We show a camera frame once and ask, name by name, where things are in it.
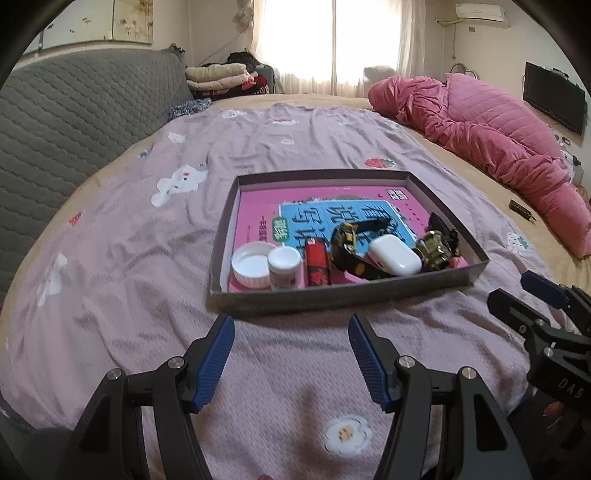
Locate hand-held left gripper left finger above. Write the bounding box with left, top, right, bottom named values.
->
left=60, top=314, right=236, bottom=480

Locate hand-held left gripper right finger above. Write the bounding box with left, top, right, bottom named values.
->
left=348, top=314, right=532, bottom=480

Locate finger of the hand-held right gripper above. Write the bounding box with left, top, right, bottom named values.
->
left=521, top=271, right=591, bottom=333
left=487, top=288, right=591, bottom=352

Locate dark shallow cardboard box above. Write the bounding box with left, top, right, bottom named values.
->
left=206, top=169, right=490, bottom=319

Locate white ribbed jar lid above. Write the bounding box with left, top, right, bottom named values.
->
left=231, top=242, right=278, bottom=289

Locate red and black lighter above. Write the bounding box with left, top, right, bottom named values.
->
left=305, top=242, right=332, bottom=287

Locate white earbuds case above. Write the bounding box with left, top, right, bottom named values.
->
left=368, top=234, right=423, bottom=277

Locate small white bottle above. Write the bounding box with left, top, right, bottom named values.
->
left=268, top=246, right=303, bottom=291

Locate yellow and black watch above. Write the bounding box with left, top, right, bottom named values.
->
left=330, top=218, right=393, bottom=281

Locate person's right hand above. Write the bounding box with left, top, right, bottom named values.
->
left=545, top=399, right=585, bottom=444

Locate pink and blue book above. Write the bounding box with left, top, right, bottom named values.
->
left=228, top=187, right=472, bottom=292

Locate pink quilted duvet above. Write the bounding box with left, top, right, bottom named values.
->
left=368, top=73, right=591, bottom=258

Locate black flat television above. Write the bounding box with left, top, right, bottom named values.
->
left=523, top=61, right=587, bottom=136

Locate dark floral cloth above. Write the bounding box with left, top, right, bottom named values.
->
left=167, top=98, right=213, bottom=121

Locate grey quilted sofa cover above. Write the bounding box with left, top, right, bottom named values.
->
left=0, top=48, right=195, bottom=305

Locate white air conditioner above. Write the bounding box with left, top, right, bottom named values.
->
left=455, top=2, right=506, bottom=21

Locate pile of folded clothes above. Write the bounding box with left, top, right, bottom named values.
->
left=185, top=52, right=273, bottom=99

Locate white sheer curtain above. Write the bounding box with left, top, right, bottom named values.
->
left=252, top=0, right=444, bottom=95

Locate beige floral wall poster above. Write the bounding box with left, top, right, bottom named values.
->
left=111, top=0, right=153, bottom=44

